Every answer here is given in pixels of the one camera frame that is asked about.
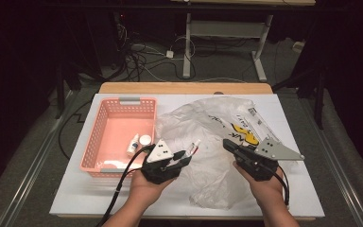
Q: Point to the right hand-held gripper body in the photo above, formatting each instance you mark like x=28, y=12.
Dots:
x=258, y=167

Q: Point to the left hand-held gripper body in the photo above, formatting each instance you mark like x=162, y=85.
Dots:
x=159, y=164

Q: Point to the small white round jar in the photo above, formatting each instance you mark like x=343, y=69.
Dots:
x=145, y=140

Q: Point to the clear plastic bag yellow smiley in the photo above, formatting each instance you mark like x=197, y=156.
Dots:
x=208, y=176

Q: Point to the small white dropper bottle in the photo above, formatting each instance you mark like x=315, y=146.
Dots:
x=133, y=146

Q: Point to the pink perforated plastic basket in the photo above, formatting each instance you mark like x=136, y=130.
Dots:
x=119, y=132

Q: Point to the person's right hand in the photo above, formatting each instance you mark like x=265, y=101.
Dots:
x=267, y=190

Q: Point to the person's left hand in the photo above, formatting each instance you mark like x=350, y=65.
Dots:
x=145, y=190

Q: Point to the black metal stand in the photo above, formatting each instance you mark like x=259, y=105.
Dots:
x=60, y=94
x=319, y=101

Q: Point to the white power adapter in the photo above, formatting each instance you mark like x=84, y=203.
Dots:
x=169, y=54

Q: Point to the white box on floor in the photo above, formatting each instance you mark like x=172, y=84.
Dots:
x=298, y=46

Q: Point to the desk with white metal frame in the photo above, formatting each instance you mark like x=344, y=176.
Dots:
x=223, y=29

